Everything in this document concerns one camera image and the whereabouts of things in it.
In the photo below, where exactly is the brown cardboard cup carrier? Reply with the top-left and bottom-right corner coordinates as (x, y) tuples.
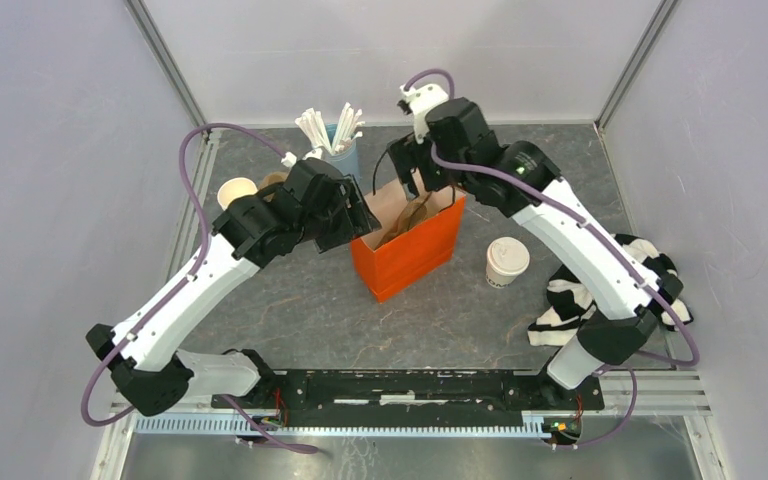
(377, 194), (439, 248)

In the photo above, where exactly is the orange paper bag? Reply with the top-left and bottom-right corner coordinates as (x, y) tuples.
(350, 179), (466, 303)

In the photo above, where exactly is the white plastic cup lid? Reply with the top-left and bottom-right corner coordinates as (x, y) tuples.
(486, 237), (531, 275)

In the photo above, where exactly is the white paper coffee cup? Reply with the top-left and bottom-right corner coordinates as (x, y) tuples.
(485, 255), (530, 288)

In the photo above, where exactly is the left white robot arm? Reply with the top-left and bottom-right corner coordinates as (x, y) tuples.
(86, 158), (381, 416)

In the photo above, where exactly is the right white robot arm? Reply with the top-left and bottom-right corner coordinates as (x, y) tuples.
(388, 93), (683, 408)

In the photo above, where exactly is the blue straw holder cup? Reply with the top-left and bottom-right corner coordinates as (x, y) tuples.
(324, 123), (361, 180)

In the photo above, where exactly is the stack of paper cups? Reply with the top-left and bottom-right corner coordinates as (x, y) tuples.
(217, 177), (258, 210)

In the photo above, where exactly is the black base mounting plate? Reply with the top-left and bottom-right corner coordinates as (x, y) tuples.
(211, 350), (605, 428)

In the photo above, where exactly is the black white striped cloth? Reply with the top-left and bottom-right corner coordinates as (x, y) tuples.
(527, 233), (678, 347)

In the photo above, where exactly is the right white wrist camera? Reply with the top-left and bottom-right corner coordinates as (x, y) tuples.
(400, 83), (451, 144)

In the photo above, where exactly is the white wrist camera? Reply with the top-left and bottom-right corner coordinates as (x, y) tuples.
(281, 148), (323, 169)
(400, 83), (451, 144)

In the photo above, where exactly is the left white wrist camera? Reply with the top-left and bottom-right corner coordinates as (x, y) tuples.
(281, 148), (323, 169)

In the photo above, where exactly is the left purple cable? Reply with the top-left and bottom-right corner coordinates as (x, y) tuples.
(79, 122), (322, 456)

